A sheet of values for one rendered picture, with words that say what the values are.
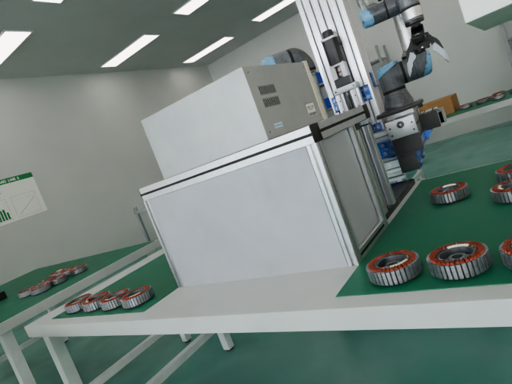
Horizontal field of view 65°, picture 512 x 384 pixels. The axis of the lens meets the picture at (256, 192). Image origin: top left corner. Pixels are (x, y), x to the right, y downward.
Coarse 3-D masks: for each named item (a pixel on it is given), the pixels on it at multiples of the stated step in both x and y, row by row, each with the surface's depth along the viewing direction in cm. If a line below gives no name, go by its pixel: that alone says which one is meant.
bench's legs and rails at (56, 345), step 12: (204, 336) 233; (228, 336) 247; (48, 348) 170; (60, 348) 170; (192, 348) 224; (228, 348) 246; (60, 360) 169; (180, 360) 216; (60, 372) 171; (72, 372) 172; (168, 372) 209
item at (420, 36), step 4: (420, 24) 156; (412, 28) 156; (416, 28) 155; (420, 28) 153; (412, 32) 154; (416, 32) 152; (420, 32) 150; (412, 36) 151; (416, 36) 149; (420, 36) 148; (424, 36) 150; (412, 40) 150; (416, 40) 150; (420, 40) 149
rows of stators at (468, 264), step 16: (384, 256) 90; (400, 256) 88; (416, 256) 84; (432, 256) 80; (448, 256) 82; (464, 256) 78; (480, 256) 74; (368, 272) 86; (384, 272) 82; (400, 272) 82; (416, 272) 82; (432, 272) 79; (448, 272) 75; (464, 272) 74; (480, 272) 74
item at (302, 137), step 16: (352, 112) 120; (368, 112) 131; (304, 128) 97; (320, 128) 101; (336, 128) 108; (272, 144) 103; (288, 144) 101; (304, 144) 99; (224, 160) 113; (240, 160) 110; (256, 160) 108; (176, 176) 125; (192, 176) 122; (208, 176) 118; (144, 192) 135; (160, 192) 131
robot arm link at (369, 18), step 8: (360, 0) 188; (368, 0) 178; (376, 0) 178; (368, 8) 169; (376, 8) 166; (384, 8) 165; (360, 16) 169; (368, 16) 168; (376, 16) 167; (384, 16) 167; (368, 24) 170
